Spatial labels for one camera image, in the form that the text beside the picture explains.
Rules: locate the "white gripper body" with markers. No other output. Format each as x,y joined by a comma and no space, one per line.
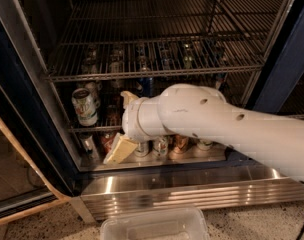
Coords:
129,122

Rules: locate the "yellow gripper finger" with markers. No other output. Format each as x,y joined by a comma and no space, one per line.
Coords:
121,148
128,97

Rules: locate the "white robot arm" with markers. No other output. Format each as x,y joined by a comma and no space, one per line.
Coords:
203,113

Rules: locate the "red coca-cola can bottom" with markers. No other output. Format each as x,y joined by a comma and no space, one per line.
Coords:
107,139

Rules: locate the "white green can bottom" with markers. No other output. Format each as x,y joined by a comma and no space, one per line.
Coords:
142,149

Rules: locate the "red can middle shelf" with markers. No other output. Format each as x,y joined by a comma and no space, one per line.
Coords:
113,115

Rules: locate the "blue pepsi can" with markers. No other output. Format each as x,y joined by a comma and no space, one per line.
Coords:
145,86

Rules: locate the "white 7up can bottom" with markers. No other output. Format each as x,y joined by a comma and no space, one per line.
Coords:
160,146

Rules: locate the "silver can bottom left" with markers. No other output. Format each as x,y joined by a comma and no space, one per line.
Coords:
89,145

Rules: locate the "orange brown can bottom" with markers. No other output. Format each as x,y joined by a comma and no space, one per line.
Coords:
180,144

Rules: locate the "white can bottom right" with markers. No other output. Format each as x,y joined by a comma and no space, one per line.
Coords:
204,144

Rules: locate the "pepsi can right rear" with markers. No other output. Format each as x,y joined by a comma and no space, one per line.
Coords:
220,80

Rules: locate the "open glass fridge door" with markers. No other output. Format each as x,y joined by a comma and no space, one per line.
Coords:
30,179

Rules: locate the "clear plastic bin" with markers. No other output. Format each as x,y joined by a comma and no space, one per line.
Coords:
186,223

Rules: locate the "stainless steel kick plate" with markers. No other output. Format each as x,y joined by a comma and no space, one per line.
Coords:
204,188

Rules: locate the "middle wire fridge shelf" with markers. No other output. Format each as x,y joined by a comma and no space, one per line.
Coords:
236,84

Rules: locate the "wire fridge shelf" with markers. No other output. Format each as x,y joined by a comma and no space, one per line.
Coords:
236,84
114,39

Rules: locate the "upper wire fridge shelf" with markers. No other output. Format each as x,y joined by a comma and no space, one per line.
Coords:
114,39

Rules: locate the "blue fridge centre post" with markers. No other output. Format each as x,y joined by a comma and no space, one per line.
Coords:
284,65

